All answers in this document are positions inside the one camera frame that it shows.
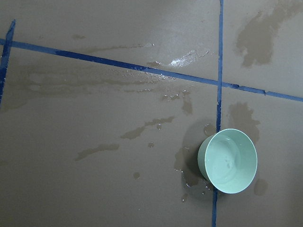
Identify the mint green bowl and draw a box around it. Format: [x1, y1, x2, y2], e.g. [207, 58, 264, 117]
[197, 129, 258, 194]

